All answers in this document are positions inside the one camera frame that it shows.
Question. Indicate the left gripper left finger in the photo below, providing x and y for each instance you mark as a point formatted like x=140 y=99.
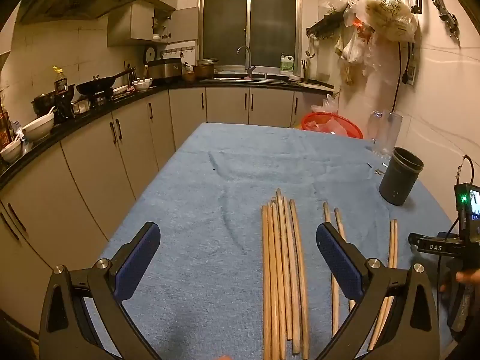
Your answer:
x=67 y=330

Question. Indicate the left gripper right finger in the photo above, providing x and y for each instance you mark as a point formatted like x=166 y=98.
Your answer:
x=411 y=328

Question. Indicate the wooden chopstick ten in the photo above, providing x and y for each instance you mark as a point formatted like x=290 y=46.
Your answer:
x=392 y=263

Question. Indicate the wooden chopstick nine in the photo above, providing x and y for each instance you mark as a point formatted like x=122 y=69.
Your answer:
x=378 y=327

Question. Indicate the wooden chopstick eight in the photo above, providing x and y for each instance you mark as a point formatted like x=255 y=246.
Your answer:
x=341 y=230

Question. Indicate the wooden chopstick five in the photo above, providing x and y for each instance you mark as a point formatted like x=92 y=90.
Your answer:
x=294 y=285

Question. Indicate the wooden chopstick two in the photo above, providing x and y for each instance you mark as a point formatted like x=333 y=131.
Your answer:
x=274 y=287

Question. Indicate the wooden chopstick six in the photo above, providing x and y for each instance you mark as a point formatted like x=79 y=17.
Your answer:
x=302 y=277

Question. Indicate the wooden chopstick four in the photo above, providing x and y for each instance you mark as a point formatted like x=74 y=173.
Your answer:
x=285 y=262

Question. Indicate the wooden chopstick three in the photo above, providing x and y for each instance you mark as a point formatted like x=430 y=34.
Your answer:
x=280 y=282

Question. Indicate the kitchen faucet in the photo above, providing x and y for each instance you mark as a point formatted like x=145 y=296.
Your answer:
x=249 y=67

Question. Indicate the kitchen window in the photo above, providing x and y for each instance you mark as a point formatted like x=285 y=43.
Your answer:
x=261 y=32

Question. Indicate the person's right hand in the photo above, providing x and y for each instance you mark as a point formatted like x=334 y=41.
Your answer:
x=469 y=277

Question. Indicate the blue towel table cover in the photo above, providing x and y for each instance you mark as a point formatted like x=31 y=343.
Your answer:
x=202 y=295

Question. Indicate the black utensil holder cup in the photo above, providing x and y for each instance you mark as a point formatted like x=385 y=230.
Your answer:
x=400 y=176

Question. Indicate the clear glass mug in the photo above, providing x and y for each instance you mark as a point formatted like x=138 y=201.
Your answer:
x=383 y=129

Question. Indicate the white bowl on counter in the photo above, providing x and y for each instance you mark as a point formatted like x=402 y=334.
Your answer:
x=39 y=128

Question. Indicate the red plastic basket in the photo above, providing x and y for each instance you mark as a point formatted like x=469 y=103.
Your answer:
x=330 y=123

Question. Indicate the oil bottle yellow cap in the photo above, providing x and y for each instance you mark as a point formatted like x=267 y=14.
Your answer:
x=61 y=81

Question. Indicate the black wok pan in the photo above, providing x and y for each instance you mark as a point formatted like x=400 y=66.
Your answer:
x=98 y=85

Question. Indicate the steel rice cooker box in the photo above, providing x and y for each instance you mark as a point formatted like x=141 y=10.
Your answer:
x=165 y=68

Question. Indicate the hanging black tongs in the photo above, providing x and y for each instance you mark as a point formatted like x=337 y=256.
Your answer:
x=450 y=21

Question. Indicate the green detergent jug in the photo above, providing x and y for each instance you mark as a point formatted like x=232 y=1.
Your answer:
x=287 y=65

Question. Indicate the brown cooking pot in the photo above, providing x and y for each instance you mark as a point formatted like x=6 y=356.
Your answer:
x=205 y=68

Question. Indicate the hanging bag with bread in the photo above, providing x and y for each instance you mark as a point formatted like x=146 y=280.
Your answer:
x=391 y=19

